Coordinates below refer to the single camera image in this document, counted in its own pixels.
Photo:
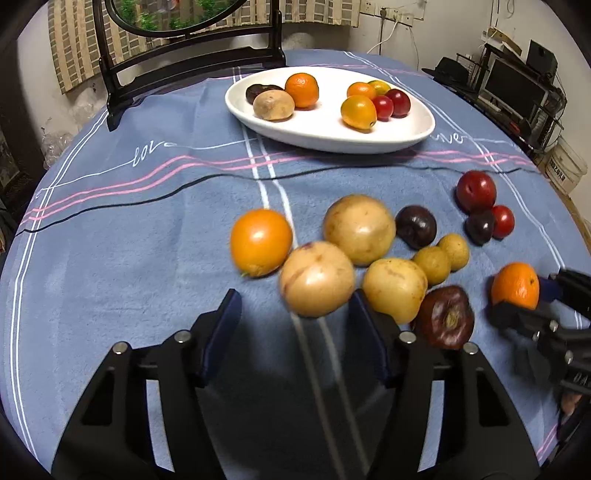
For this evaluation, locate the yellow-brown longan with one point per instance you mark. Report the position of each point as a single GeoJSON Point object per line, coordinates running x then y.
{"type": "Point", "coordinates": [455, 251]}
{"type": "Point", "coordinates": [431, 265]}

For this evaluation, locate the person's right hand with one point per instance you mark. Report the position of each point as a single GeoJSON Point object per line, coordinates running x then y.
{"type": "Point", "coordinates": [570, 404]}

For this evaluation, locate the white keyboard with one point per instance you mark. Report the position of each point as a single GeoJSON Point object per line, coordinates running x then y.
{"type": "Point", "coordinates": [488, 103]}

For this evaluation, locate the pale spotted pepino melon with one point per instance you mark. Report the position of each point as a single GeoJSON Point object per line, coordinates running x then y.
{"type": "Point", "coordinates": [395, 290]}

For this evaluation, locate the large yellow-orange tomato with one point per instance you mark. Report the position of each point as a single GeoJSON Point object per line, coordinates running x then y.
{"type": "Point", "coordinates": [358, 112]}

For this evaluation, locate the black computer desk rack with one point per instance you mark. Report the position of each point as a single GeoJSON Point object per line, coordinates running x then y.
{"type": "Point", "coordinates": [531, 138]}

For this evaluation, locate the orange tomato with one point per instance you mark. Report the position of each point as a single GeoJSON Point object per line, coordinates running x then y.
{"type": "Point", "coordinates": [381, 86]}
{"type": "Point", "coordinates": [261, 242]}
{"type": "Point", "coordinates": [361, 90]}

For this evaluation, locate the white wall socket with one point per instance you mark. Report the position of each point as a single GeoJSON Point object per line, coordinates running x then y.
{"type": "Point", "coordinates": [367, 5]}

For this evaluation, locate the dark wrinkled passion fruit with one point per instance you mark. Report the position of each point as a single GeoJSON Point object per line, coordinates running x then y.
{"type": "Point", "coordinates": [261, 91]}

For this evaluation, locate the flat tan box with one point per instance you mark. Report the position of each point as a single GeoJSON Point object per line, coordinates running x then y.
{"type": "Point", "coordinates": [503, 39]}

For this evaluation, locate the clear plastic bags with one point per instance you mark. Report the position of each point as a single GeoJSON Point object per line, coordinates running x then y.
{"type": "Point", "coordinates": [57, 138]}

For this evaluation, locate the black speaker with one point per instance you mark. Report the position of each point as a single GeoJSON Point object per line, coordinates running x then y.
{"type": "Point", "coordinates": [542, 55]}

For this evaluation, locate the yellow passion fruit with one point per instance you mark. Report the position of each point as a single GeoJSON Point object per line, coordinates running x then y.
{"type": "Point", "coordinates": [359, 229]}

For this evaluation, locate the beige checked curtain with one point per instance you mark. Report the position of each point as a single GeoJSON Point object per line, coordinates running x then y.
{"type": "Point", "coordinates": [78, 46]}

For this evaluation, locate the black hat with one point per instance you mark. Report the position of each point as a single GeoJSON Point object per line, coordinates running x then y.
{"type": "Point", "coordinates": [450, 69]}

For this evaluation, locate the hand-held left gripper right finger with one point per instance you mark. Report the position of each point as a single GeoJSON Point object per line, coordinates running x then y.
{"type": "Point", "coordinates": [369, 337]}

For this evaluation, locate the dark brown mangosteen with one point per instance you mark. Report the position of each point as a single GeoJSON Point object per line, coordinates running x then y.
{"type": "Point", "coordinates": [443, 316]}

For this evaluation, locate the white plastic bucket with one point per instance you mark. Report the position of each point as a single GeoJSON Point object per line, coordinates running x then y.
{"type": "Point", "coordinates": [565, 164]}

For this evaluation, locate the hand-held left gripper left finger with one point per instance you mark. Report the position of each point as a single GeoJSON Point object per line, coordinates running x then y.
{"type": "Point", "coordinates": [221, 332]}

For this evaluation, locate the tan round fruit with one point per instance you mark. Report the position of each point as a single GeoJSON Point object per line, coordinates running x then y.
{"type": "Point", "coordinates": [273, 106]}

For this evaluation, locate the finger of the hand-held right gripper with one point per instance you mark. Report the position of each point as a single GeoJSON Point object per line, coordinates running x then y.
{"type": "Point", "coordinates": [508, 318]}
{"type": "Point", "coordinates": [572, 288]}

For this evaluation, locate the white oval plate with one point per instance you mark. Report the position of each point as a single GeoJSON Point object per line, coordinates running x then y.
{"type": "Point", "coordinates": [314, 134]}

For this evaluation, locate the computer monitor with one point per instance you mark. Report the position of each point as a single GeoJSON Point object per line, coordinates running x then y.
{"type": "Point", "coordinates": [510, 87]}

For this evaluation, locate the mandarin orange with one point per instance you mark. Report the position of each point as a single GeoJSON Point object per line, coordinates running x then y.
{"type": "Point", "coordinates": [515, 285]}
{"type": "Point", "coordinates": [302, 91]}

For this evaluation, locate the striped pepino melon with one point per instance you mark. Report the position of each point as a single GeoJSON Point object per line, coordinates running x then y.
{"type": "Point", "coordinates": [317, 279]}

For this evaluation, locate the blue plaid tablecloth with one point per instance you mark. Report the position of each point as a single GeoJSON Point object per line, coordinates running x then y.
{"type": "Point", "coordinates": [138, 277]}

